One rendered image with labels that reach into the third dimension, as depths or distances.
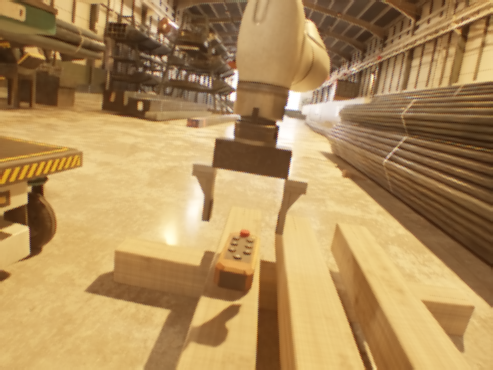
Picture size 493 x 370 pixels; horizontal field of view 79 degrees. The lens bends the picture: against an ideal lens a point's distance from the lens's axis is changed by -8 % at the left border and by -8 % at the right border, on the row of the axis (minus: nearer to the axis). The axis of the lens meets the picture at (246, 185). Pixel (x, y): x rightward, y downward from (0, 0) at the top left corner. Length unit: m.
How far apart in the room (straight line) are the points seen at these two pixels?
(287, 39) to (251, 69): 0.07
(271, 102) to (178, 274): 0.56
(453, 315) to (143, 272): 0.86
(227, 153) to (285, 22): 0.22
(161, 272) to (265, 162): 0.50
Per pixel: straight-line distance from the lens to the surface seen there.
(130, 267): 0.94
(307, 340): 0.53
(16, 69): 7.01
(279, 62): 0.51
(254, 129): 0.46
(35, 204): 1.11
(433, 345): 0.63
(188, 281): 0.91
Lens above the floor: 0.52
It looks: 13 degrees down
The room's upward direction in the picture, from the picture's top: 9 degrees clockwise
